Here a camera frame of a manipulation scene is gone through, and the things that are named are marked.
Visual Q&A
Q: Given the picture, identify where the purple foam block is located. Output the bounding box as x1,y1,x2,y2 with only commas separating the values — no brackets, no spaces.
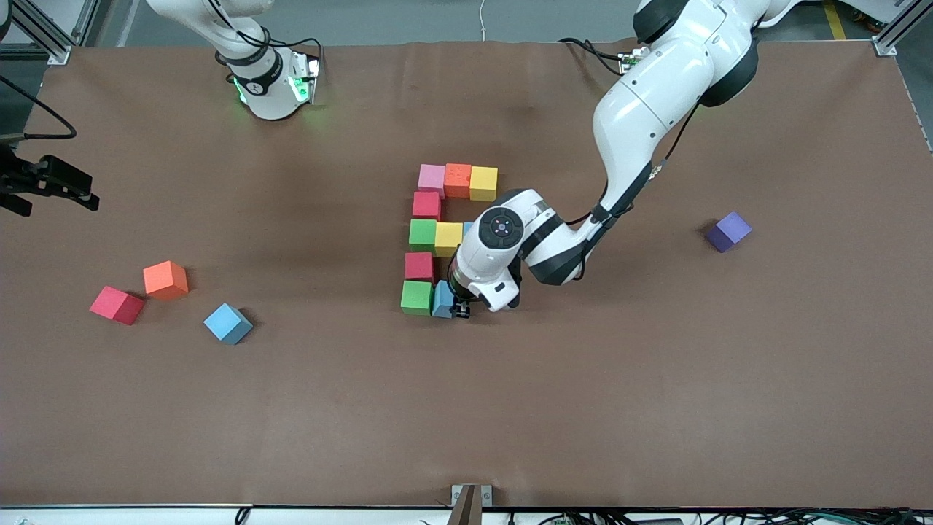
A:
705,211,753,254

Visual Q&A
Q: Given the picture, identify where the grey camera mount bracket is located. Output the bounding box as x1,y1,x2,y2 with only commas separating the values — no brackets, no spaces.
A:
450,484,493,525

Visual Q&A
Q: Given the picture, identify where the yellow foam block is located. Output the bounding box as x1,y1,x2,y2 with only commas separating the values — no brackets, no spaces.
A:
469,166,499,203
435,222,465,258

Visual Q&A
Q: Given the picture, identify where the green foam block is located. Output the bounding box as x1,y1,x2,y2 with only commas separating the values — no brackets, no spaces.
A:
400,280,435,316
409,219,438,254

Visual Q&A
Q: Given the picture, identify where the pink foam block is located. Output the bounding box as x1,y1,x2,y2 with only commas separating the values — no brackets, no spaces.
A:
418,164,447,199

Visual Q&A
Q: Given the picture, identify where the brown table cover sheet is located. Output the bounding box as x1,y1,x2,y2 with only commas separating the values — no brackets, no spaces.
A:
0,40,933,509

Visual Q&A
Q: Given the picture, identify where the white background machine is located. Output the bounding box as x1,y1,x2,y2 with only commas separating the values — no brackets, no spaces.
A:
838,0,901,23

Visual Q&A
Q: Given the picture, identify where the black arm base cable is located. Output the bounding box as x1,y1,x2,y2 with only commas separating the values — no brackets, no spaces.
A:
200,0,324,74
560,36,635,74

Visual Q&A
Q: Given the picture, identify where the tangled cable bundle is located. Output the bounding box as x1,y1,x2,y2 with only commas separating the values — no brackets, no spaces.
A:
510,508,933,525

